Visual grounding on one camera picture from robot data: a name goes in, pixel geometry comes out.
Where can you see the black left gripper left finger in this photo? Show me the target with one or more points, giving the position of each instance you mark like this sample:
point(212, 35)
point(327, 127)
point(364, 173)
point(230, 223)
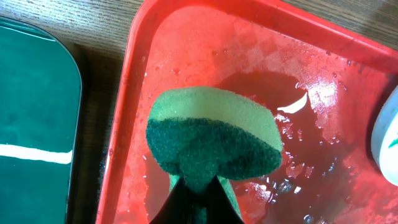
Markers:
point(179, 207)

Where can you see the black basin with green water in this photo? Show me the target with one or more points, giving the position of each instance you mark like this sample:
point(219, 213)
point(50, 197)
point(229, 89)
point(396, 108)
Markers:
point(40, 104)

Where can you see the red plastic tray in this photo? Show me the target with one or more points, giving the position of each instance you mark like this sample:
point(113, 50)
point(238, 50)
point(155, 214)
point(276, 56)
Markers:
point(324, 84)

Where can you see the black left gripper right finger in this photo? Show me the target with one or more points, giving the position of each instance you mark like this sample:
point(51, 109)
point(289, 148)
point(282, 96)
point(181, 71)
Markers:
point(219, 209)

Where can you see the green yellow scrub sponge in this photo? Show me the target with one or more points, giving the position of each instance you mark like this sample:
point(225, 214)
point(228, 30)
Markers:
point(201, 133)

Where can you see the white plate far right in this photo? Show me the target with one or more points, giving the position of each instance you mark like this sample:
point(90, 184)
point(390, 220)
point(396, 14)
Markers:
point(384, 139)

